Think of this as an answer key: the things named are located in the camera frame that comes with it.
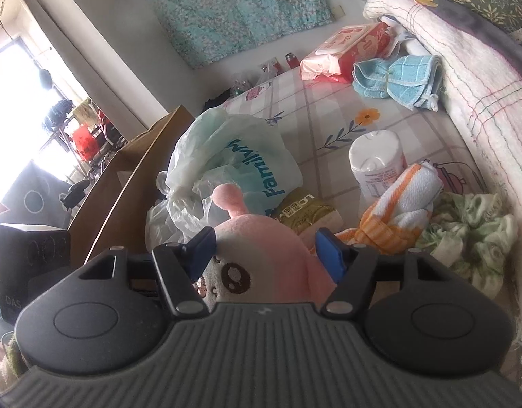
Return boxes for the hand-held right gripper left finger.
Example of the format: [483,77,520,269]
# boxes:
[80,226,217,316]

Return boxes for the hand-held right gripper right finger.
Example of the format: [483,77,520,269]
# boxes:
[315,228,442,316]

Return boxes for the pink white plush toy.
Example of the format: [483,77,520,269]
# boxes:
[193,183,336,307]

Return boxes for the orange white striped towel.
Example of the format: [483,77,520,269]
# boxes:
[335,162,444,256]

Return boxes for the brown cardboard box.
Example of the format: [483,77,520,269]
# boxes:
[68,105,196,264]

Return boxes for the blue checked towel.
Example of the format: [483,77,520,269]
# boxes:
[352,54,444,112]

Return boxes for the olive green packet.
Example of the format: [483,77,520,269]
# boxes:
[269,187,344,236]

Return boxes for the blue quilt with circles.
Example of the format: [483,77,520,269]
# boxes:
[0,159,72,230]

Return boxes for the green white cloth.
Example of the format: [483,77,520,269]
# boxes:
[0,331,29,396]

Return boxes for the white wipes canister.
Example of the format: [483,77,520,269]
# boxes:
[348,130,410,200]

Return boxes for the white plastic shopping bag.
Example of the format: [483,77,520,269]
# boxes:
[145,106,304,247]

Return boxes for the metal drying rack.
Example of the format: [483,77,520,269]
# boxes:
[42,98,130,181]

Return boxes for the red hanging garment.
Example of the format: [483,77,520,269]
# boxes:
[72,123,102,162]

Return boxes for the green floral cloth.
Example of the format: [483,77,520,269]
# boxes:
[416,192,519,300]

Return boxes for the plaid floral bed sheet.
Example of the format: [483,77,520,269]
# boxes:
[221,66,491,243]

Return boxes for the red white wet wipes pack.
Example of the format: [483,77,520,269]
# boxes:
[299,22,393,83]

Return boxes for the white stitched quilt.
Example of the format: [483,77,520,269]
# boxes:
[363,0,522,349]

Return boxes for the grey floral blanket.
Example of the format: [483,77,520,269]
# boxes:
[386,0,522,58]

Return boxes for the teal floral wall cloth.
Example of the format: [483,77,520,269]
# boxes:
[131,0,335,70]

